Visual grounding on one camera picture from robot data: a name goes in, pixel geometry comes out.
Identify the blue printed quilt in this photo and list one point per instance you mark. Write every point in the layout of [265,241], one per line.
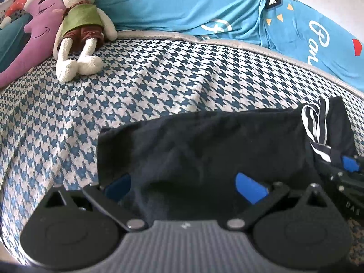
[227,8]

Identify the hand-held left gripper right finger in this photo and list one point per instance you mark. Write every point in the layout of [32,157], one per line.
[251,189]

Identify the beige rabbit plush toy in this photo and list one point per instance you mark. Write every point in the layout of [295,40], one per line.
[81,25]

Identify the white perforated basket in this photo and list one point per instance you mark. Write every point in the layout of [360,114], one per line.
[5,5]

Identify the teal pillow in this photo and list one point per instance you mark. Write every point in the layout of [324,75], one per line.
[11,45]

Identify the purple moon plush pillow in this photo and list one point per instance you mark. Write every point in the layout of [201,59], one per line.
[37,28]

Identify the black white-striped t-shirt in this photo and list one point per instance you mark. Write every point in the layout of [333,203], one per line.
[199,153]

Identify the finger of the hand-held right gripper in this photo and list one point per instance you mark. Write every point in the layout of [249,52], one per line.
[351,187]
[350,163]

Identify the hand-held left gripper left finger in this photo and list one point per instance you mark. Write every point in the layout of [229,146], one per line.
[118,184]

